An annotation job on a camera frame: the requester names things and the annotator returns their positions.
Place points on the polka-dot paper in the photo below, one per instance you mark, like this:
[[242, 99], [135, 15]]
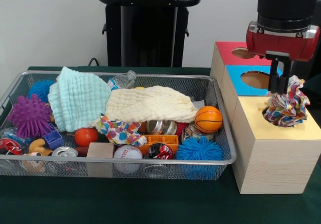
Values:
[[288, 108], [118, 131]]

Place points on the white toy baseball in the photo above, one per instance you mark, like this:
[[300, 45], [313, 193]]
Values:
[[128, 152]]

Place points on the orange toy basketball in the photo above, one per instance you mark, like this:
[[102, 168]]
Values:
[[208, 119]]

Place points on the mint green cloth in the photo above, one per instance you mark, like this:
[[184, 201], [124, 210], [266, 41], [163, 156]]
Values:
[[75, 96]]

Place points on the dark green tablecloth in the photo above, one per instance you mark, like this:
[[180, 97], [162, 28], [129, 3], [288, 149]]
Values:
[[150, 204]]

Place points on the silver mesh bin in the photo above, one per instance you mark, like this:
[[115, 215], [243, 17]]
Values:
[[62, 172]]

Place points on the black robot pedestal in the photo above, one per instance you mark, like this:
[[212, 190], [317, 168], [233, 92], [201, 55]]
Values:
[[150, 33]]

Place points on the wooden three-hole sorting box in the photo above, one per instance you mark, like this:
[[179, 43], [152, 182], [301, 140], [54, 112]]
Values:
[[270, 163]]

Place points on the cream cloth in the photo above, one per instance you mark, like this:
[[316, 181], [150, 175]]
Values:
[[150, 103]]

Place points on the blue fuzzy ball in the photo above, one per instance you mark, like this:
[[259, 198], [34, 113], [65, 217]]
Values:
[[40, 89], [199, 150]]

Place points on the orange-red ball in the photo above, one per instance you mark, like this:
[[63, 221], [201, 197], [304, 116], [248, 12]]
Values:
[[86, 136]]

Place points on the purple spiky ball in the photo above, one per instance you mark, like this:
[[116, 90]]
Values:
[[30, 116]]

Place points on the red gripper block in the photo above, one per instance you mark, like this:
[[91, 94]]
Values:
[[276, 47]]

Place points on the plain wooden block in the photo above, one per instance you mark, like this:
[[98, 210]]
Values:
[[100, 150]]

